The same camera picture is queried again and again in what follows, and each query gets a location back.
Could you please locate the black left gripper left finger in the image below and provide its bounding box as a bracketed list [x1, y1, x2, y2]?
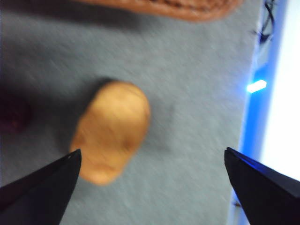
[0, 149, 82, 225]

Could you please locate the brown potato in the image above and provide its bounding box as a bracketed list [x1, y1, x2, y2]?
[70, 81, 151, 186]

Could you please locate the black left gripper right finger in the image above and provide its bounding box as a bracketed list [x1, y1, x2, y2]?
[224, 147, 300, 225]

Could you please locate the purple eggplant with green stem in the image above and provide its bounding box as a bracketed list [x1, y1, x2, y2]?
[0, 93, 31, 134]

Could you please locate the brown wicker basket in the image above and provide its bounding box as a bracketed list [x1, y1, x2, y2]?
[77, 0, 244, 22]

